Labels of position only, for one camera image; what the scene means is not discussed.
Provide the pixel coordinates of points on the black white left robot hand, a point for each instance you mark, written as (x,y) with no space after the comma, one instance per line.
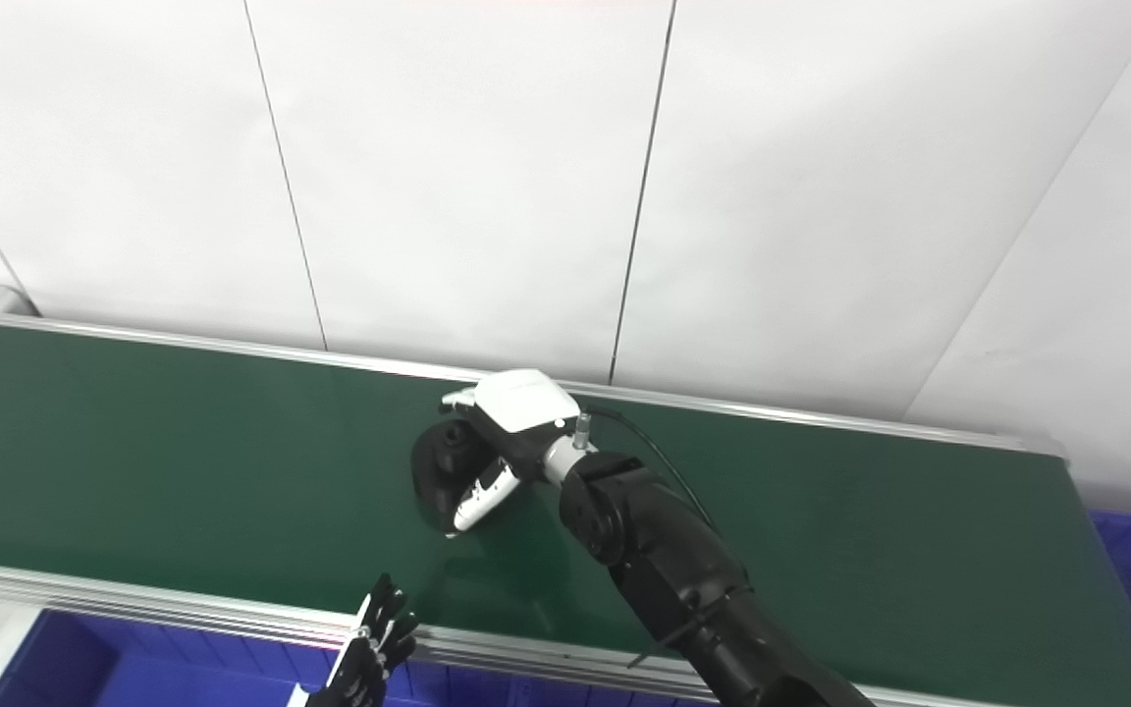
(369,653)

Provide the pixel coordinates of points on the black flanged hub part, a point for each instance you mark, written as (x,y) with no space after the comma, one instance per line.
(438,471)

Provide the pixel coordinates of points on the green conveyor belt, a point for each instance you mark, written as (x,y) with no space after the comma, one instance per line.
(183,462)
(183,601)

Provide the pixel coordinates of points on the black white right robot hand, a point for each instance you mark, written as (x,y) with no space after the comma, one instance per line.
(526,403)

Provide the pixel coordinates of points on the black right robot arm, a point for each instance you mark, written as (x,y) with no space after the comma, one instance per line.
(664,560)

